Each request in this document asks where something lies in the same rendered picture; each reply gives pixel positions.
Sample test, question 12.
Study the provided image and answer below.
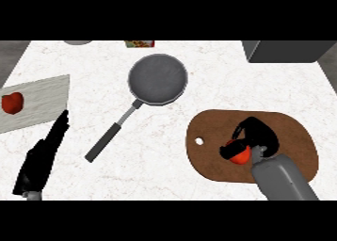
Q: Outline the red tomato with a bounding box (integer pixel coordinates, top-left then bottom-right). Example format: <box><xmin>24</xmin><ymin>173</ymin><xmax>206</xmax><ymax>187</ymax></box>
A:
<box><xmin>223</xmin><ymin>139</ymin><xmax>253</xmax><ymax>166</ymax></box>

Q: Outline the red bell pepper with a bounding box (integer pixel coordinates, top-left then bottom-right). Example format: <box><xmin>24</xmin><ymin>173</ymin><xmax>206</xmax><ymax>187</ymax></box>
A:
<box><xmin>0</xmin><ymin>91</ymin><xmax>26</xmax><ymax>115</ymax></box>

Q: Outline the dark grey box appliance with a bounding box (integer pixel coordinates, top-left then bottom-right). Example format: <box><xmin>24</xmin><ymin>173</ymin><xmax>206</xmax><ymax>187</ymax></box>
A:
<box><xmin>241</xmin><ymin>40</ymin><xmax>337</xmax><ymax>64</ymax></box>

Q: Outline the grey frying pan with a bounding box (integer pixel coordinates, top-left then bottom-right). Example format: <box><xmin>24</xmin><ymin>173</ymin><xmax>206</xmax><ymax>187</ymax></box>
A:
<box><xmin>85</xmin><ymin>53</ymin><xmax>191</xmax><ymax>164</ymax></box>

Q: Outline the brown wooden cutting board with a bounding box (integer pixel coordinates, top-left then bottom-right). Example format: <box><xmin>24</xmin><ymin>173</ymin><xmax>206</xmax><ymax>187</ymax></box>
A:
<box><xmin>185</xmin><ymin>108</ymin><xmax>321</xmax><ymax>185</ymax></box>

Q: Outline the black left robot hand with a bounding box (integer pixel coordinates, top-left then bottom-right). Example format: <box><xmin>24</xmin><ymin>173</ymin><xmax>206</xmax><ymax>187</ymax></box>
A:
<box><xmin>12</xmin><ymin>109</ymin><xmax>71</xmax><ymax>197</ymax></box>

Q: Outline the grey round container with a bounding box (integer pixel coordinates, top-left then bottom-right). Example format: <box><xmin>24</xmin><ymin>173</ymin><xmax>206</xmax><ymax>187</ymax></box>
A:
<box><xmin>63</xmin><ymin>40</ymin><xmax>94</xmax><ymax>46</ymax></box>

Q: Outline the pale grey placemat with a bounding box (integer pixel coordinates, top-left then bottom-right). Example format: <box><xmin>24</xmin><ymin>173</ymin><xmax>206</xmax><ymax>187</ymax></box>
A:
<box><xmin>0</xmin><ymin>73</ymin><xmax>71</xmax><ymax>137</ymax></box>

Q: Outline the red and green packet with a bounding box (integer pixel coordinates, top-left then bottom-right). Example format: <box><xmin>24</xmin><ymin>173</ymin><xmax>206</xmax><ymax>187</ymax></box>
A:
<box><xmin>125</xmin><ymin>40</ymin><xmax>157</xmax><ymax>49</ymax></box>

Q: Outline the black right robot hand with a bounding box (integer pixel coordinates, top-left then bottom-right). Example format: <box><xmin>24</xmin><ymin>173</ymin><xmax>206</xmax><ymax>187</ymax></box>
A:
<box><xmin>219</xmin><ymin>116</ymin><xmax>281</xmax><ymax>160</ymax></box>

